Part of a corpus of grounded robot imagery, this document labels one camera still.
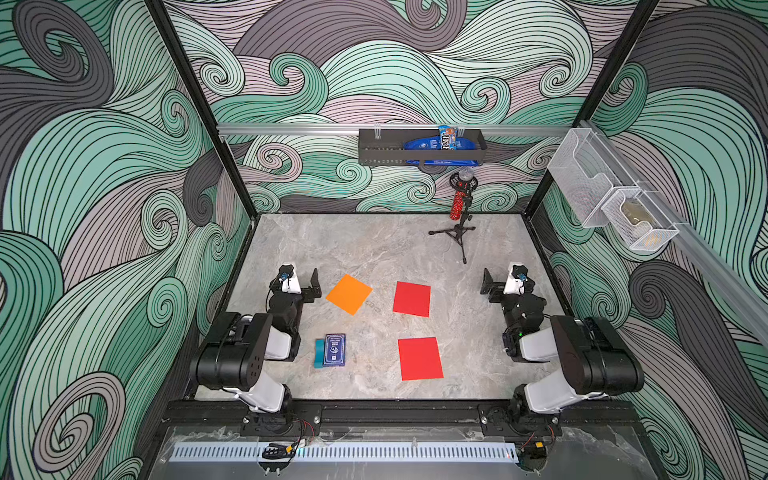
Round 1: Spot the orange square paper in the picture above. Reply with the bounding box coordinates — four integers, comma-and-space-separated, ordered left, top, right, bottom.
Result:
326, 275, 373, 315

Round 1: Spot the blue snack package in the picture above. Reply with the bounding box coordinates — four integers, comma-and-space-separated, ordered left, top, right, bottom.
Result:
403, 126, 477, 150

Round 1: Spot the black front base frame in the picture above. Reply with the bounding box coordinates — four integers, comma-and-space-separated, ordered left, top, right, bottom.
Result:
161, 399, 639, 439

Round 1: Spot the blue card box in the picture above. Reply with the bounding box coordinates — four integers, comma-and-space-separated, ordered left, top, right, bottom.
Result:
323, 333, 346, 367

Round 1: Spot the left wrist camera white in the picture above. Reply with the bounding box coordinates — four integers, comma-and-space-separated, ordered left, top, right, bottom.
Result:
277, 263, 301, 294

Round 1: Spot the black mini tripod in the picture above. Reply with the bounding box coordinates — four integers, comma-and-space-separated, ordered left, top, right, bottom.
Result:
428, 205, 476, 265

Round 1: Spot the teal small block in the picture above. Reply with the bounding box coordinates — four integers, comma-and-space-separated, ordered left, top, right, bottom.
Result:
313, 339, 325, 369

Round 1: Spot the red square paper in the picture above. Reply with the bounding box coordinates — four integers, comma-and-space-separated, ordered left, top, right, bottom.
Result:
398, 337, 444, 381
393, 281, 431, 318

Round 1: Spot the aluminium rail back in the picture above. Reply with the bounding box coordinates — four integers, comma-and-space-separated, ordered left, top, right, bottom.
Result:
217, 122, 571, 137

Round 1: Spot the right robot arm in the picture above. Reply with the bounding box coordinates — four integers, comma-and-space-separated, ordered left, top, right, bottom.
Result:
480, 264, 645, 435

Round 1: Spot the black wall shelf basket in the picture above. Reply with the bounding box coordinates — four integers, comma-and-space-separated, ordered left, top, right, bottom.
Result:
358, 128, 488, 167

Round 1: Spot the clear plastic bin small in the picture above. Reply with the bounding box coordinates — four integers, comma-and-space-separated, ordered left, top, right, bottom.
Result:
601, 187, 679, 253

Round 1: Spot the clear plastic bin large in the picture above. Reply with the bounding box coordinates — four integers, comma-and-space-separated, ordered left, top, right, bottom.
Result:
548, 128, 618, 228

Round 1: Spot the aluminium rail right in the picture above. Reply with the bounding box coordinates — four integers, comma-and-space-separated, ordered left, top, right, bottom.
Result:
578, 120, 767, 347

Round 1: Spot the white slotted cable duct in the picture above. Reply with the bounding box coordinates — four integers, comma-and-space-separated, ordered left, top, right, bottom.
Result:
169, 441, 519, 464

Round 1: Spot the aluminium rail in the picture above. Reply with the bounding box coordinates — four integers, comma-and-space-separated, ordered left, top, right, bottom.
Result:
217, 122, 571, 137
578, 120, 767, 347

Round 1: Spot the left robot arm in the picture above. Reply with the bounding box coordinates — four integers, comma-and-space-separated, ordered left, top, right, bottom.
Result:
190, 264, 322, 435

